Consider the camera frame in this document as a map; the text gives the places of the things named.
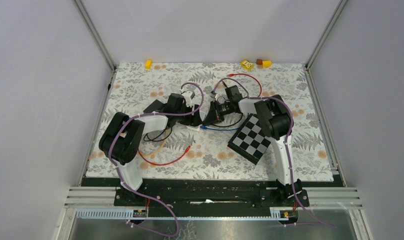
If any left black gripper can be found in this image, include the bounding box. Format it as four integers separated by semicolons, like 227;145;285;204
174;102;202;126

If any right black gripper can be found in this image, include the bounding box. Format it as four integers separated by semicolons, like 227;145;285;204
203;100;233;127

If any white network switch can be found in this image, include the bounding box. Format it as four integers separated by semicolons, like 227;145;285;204
186;124;202;132

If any black ethernet cable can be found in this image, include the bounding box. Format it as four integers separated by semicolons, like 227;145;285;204
210;112;245;129

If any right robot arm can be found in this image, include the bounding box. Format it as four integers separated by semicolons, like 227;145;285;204
203;85;302;206

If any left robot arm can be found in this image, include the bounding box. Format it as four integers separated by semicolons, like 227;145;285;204
98;90;202;206

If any black router box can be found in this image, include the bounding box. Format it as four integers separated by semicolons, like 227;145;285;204
143;99;167;114

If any checkered chess board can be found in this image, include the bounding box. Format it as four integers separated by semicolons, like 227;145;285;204
227;114;271;165

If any yellow block left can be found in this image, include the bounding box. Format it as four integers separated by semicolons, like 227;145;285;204
145;59;153;70

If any yellow block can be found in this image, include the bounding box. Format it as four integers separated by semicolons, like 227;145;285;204
145;59;153;70
261;60;272;68

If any yellow patterned cube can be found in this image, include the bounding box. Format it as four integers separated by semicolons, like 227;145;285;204
240;59;255;71

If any yellow block right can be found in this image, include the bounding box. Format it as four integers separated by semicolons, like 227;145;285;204
261;60;272;68

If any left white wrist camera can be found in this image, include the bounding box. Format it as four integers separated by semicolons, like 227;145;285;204
181;90;195;108

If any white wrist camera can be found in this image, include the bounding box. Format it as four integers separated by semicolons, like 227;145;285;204
209;91;228;104
181;90;195;108

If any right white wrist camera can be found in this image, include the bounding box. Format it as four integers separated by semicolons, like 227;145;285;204
209;91;228;104

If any black looped cable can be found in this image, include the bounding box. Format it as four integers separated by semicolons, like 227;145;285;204
142;127;173;143

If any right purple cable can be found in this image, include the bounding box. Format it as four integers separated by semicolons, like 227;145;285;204
211;77;337;229

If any purple cable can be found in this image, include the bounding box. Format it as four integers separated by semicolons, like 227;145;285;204
107;82;205;239
211;77;337;229

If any yellow ethernet cable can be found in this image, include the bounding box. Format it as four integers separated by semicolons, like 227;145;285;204
140;127;170;158

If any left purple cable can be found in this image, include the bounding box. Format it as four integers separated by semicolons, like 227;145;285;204
107;82;205;239

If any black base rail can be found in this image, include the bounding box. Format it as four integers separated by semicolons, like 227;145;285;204
68;180;310;218

